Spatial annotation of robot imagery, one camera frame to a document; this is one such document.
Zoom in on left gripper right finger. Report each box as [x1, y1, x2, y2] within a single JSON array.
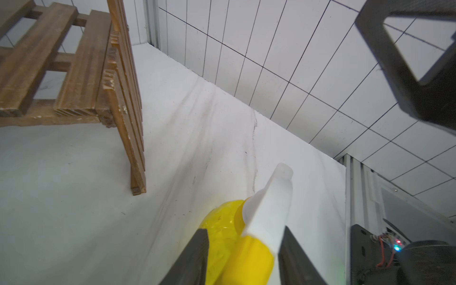
[[278, 226, 327, 285]]

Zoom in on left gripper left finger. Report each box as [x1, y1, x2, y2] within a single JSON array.
[[160, 229, 210, 285]]

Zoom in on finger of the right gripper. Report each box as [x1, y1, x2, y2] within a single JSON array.
[[355, 1, 456, 135]]

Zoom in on small yellow spray bottle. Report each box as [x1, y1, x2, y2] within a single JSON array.
[[200, 163, 293, 285]]

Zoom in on wooden slatted shelf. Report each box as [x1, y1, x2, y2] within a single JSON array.
[[1, 1, 146, 195]]

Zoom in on aluminium mounting rail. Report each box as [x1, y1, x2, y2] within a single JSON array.
[[339, 154, 456, 283]]

